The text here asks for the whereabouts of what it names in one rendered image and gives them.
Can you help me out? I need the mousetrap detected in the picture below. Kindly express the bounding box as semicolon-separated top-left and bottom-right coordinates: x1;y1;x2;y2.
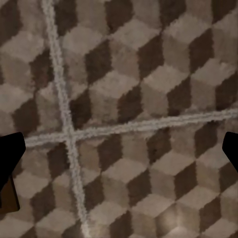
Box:
0;174;20;215

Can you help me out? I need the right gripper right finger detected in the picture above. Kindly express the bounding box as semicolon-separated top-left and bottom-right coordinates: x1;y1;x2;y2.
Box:
222;132;238;172

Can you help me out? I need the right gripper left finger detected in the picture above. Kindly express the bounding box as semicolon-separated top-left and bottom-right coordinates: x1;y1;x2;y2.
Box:
0;132;26;191

